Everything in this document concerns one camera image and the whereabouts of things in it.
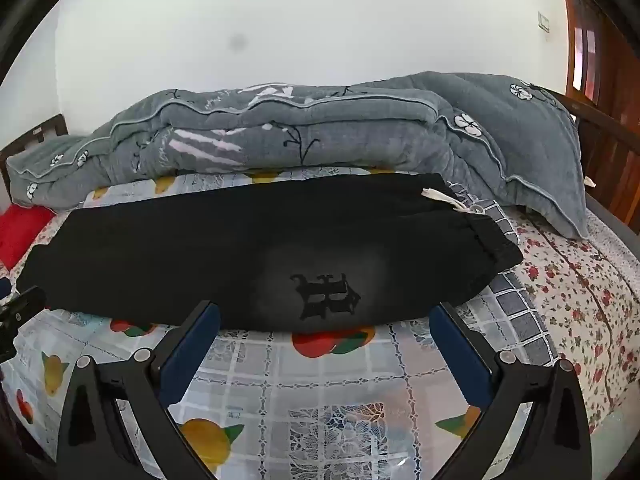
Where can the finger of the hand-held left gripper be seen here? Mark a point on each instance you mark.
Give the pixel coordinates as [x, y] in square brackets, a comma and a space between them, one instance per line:
[20, 307]

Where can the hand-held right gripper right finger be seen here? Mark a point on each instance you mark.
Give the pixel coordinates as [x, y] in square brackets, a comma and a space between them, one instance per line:
[460, 355]

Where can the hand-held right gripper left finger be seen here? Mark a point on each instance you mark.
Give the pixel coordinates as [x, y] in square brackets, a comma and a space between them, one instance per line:
[192, 350]

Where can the black pants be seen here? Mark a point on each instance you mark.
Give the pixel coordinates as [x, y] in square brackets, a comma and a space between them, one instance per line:
[200, 260]

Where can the grey checked blanket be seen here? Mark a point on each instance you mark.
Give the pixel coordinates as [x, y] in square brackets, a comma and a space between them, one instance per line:
[510, 310]

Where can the red cloth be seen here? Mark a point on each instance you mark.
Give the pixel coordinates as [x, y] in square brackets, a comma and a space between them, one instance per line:
[20, 232]

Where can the fruit-print bed sheet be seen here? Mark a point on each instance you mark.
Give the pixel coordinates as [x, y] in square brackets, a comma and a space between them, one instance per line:
[300, 385]

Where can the red floral bed sheet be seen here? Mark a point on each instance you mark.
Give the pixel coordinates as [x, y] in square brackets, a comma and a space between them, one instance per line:
[575, 310]

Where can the wooden headboard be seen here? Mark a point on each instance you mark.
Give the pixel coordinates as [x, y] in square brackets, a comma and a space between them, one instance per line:
[30, 135]

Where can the grey flower-print pillow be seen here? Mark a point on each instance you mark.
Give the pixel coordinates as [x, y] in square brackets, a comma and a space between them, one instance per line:
[530, 150]

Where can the grey flower-print quilt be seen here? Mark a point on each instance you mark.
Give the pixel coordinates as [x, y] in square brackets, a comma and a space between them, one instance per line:
[300, 130]

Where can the wooden footboard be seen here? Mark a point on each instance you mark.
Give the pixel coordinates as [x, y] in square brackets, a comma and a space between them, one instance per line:
[610, 160]

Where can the wooden door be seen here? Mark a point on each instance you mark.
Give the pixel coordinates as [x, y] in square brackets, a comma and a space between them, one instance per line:
[595, 25]

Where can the white wall switch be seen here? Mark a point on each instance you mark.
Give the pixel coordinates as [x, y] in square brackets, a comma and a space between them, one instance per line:
[544, 21]

